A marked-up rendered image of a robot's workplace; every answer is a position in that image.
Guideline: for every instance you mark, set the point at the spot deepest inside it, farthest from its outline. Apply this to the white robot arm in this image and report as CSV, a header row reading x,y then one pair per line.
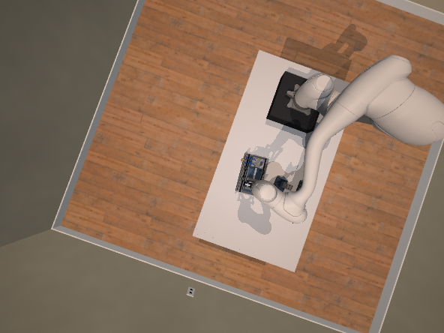
x,y
381,96

